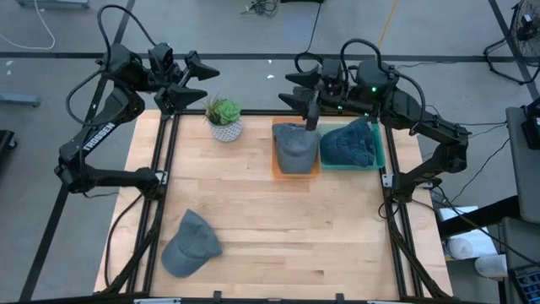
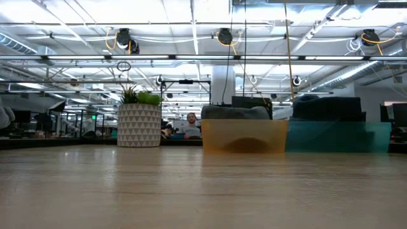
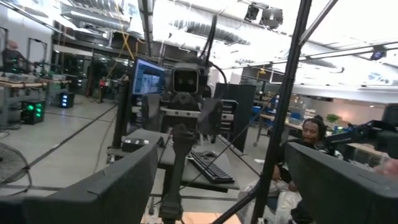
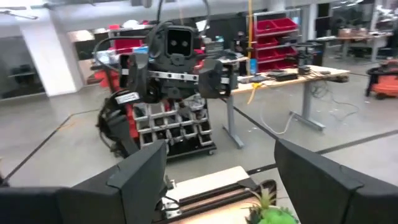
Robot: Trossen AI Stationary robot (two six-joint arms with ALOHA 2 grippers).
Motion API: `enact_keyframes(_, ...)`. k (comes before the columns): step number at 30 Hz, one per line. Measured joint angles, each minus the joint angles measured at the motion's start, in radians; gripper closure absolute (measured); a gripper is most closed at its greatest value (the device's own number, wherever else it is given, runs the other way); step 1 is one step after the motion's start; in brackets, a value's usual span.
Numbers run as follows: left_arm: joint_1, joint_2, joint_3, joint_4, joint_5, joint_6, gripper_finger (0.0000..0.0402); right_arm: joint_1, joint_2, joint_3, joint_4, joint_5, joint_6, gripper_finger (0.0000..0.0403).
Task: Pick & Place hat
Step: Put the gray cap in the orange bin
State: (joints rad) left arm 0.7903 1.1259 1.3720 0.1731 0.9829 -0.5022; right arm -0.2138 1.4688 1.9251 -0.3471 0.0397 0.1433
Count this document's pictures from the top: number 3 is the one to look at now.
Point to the black computer monitor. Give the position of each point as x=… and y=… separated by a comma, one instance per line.
x=147, y=77

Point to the black keyboard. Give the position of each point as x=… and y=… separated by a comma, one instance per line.
x=211, y=169

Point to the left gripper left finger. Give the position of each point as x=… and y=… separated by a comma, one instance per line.
x=118, y=193

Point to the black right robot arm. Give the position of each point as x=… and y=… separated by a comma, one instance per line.
x=178, y=174

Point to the person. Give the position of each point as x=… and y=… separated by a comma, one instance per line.
x=12, y=57
x=312, y=133

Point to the grey side desk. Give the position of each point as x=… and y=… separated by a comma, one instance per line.
x=155, y=135

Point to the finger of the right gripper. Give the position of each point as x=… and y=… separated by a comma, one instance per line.
x=151, y=112
x=211, y=118

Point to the computer with green lights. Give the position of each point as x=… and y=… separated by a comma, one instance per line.
x=32, y=112

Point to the computer with blue lights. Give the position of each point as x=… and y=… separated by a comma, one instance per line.
x=66, y=100

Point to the black computer tower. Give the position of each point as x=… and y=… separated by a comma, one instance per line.
x=245, y=118

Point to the wooden workbench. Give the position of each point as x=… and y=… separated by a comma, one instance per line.
x=18, y=84

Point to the black background robot arm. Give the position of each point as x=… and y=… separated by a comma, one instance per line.
x=367, y=132

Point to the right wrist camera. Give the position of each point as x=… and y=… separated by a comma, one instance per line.
x=186, y=81

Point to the black aluminium rig frame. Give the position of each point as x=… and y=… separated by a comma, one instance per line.
x=280, y=124

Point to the black floor fan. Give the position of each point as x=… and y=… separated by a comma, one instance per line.
x=15, y=158

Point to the computer mouse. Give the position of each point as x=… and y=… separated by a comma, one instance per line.
x=209, y=154

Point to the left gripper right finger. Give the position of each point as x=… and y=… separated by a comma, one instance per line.
x=342, y=196

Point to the small black desk box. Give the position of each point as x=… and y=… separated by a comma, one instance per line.
x=135, y=144

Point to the white plastic bag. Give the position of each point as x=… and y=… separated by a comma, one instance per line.
x=286, y=199

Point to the small background plant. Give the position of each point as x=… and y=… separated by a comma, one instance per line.
x=332, y=117

